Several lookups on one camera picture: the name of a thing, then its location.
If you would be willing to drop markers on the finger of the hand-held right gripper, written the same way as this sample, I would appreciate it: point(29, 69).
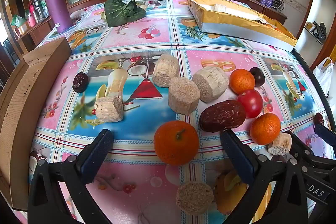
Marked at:
point(302, 153)
point(325, 132)

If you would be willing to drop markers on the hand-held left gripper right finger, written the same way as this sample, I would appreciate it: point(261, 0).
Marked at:
point(237, 158)

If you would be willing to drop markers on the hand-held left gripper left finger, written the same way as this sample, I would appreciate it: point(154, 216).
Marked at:
point(95, 158)

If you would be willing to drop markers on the small dark red date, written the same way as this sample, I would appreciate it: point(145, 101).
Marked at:
point(319, 119)
point(80, 82)

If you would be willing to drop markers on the small beige sugarcane chunk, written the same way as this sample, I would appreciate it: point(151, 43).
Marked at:
point(279, 145)

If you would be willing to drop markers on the large orange mandarin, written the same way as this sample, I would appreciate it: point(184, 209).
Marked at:
point(176, 144)

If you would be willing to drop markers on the brown cardboard box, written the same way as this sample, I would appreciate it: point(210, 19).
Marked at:
point(21, 108)

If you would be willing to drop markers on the large red date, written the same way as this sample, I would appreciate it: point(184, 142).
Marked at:
point(221, 116)

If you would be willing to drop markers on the red tomato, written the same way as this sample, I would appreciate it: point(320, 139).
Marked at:
point(250, 103)

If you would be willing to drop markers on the white plastic bag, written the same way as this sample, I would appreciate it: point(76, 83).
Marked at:
point(324, 74)

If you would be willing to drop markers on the dark purple plum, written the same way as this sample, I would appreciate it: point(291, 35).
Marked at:
point(259, 75)

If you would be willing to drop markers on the dark bag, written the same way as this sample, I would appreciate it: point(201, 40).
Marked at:
point(319, 29)

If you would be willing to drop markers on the gold gift box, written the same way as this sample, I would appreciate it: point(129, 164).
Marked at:
point(225, 22)

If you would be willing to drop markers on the brown wooden sideboard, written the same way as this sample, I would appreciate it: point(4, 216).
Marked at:
point(34, 31)

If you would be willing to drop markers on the green bok choy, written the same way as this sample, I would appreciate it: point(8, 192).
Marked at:
point(115, 12)

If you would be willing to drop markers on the pink bottle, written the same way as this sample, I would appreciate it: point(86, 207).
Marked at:
point(32, 19)

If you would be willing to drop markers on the green plastic bag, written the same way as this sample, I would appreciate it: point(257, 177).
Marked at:
point(17, 21)

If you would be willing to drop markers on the purple bottle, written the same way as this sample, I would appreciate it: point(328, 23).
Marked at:
point(56, 3)

